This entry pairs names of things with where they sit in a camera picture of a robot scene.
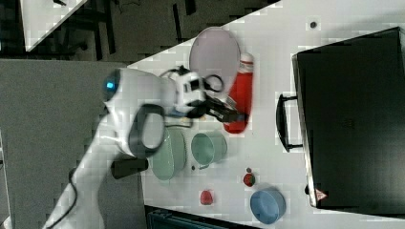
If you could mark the pink strawberry toy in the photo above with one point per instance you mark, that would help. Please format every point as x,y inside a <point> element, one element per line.
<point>206,198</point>

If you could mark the red felt ketchup bottle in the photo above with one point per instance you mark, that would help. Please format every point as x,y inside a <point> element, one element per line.
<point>240,94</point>

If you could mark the black cylinder at table edge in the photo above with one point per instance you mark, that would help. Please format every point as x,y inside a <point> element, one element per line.
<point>127,167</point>

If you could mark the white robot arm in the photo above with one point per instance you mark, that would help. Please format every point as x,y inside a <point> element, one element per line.
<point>137,104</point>

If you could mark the red strawberry toy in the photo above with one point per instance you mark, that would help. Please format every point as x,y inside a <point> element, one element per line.
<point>249,179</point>

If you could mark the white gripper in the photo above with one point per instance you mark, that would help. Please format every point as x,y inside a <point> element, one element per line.
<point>191,100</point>

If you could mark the blue bowl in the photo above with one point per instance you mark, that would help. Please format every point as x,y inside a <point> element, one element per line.
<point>267,205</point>

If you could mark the grey round plate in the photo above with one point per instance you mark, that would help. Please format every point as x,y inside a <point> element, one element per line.
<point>216,51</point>

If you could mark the silver toaster oven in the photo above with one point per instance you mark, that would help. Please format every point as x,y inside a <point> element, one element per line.
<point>351,107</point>

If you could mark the green mug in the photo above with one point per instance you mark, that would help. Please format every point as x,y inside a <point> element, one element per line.
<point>208,148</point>

